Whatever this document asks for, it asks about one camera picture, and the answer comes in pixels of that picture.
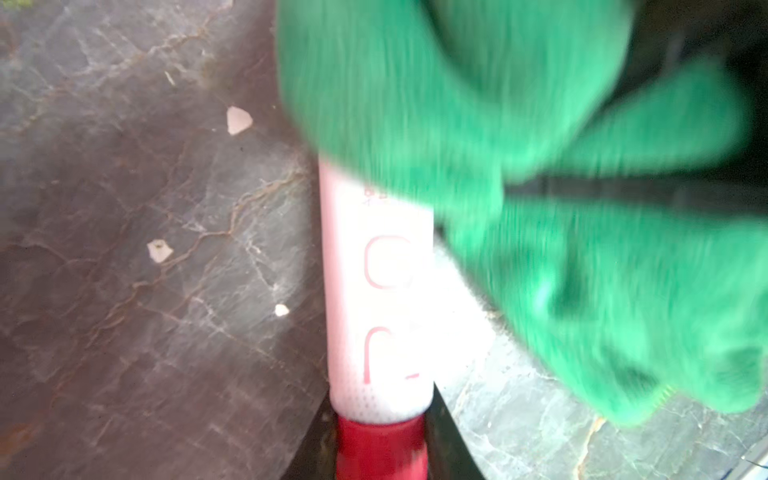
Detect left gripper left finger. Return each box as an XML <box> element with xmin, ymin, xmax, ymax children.
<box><xmin>281</xmin><ymin>393</ymin><xmax>338</xmax><ymax>480</ymax></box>

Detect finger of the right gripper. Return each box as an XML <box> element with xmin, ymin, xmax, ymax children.
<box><xmin>593</xmin><ymin>1</ymin><xmax>767</xmax><ymax>180</ymax></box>
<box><xmin>505</xmin><ymin>176</ymin><xmax>767</xmax><ymax>218</ymax></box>

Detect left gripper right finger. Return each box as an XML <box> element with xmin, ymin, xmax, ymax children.
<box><xmin>425</xmin><ymin>386</ymin><xmax>485</xmax><ymax>480</ymax></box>

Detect green microfiber cloth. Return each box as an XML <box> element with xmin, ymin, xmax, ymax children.
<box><xmin>276</xmin><ymin>1</ymin><xmax>767</xmax><ymax>425</ymax></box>

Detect white tube pink cap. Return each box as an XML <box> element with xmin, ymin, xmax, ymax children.
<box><xmin>319</xmin><ymin>161</ymin><xmax>434</xmax><ymax>479</ymax></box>

